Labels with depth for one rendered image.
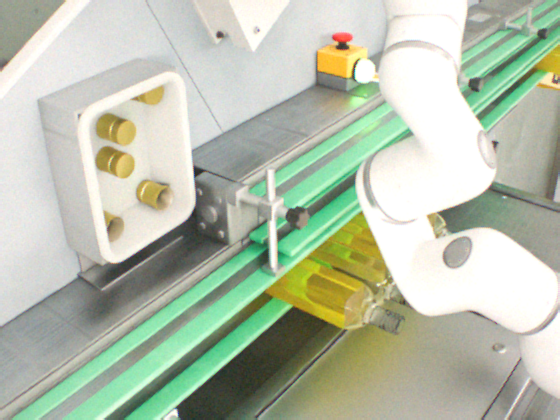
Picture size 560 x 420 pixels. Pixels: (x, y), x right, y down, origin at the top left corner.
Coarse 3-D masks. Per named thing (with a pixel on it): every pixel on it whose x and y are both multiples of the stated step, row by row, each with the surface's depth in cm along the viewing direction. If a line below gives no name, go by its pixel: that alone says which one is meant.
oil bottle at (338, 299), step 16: (288, 272) 100; (304, 272) 100; (320, 272) 100; (336, 272) 100; (272, 288) 103; (288, 288) 100; (304, 288) 98; (320, 288) 97; (336, 288) 96; (352, 288) 96; (368, 288) 96; (304, 304) 100; (320, 304) 97; (336, 304) 95; (352, 304) 94; (368, 304) 95; (336, 320) 97; (352, 320) 95
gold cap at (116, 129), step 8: (104, 120) 86; (112, 120) 85; (120, 120) 85; (128, 120) 85; (96, 128) 86; (104, 128) 85; (112, 128) 85; (120, 128) 84; (128, 128) 85; (104, 136) 86; (112, 136) 85; (120, 136) 85; (128, 136) 86; (120, 144) 85
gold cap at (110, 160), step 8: (104, 152) 88; (112, 152) 87; (120, 152) 87; (96, 160) 88; (104, 160) 87; (112, 160) 86; (120, 160) 86; (128, 160) 87; (104, 168) 88; (112, 168) 86; (120, 168) 86; (128, 168) 88; (120, 176) 87; (128, 176) 88
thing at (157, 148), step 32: (128, 96) 80; (160, 128) 92; (160, 160) 95; (96, 192) 81; (128, 192) 95; (192, 192) 96; (96, 224) 83; (128, 224) 93; (160, 224) 93; (128, 256) 89
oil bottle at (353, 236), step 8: (352, 224) 110; (336, 232) 108; (344, 232) 108; (352, 232) 108; (360, 232) 108; (368, 232) 108; (336, 240) 107; (344, 240) 106; (352, 240) 106; (360, 240) 106; (368, 240) 106; (360, 248) 104; (368, 248) 104; (376, 248) 104; (376, 256) 103
